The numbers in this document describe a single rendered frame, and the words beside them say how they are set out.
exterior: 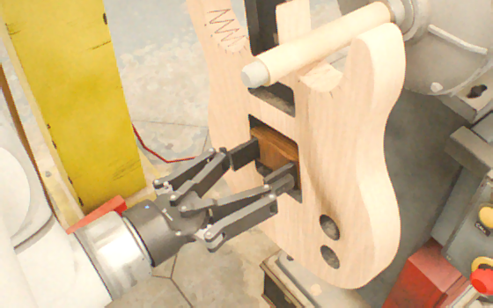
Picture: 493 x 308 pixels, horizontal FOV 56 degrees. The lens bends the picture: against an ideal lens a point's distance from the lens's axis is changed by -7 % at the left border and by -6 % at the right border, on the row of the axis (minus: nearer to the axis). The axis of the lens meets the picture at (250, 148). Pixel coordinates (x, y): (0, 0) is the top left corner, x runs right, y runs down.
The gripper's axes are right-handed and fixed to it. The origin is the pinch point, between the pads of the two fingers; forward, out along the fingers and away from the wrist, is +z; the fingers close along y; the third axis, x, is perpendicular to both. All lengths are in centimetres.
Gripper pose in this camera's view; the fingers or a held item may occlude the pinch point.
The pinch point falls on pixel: (272, 160)
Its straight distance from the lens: 64.3
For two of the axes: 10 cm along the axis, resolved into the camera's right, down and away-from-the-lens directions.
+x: -1.3, -7.9, -6.0
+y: 6.0, 4.2, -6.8
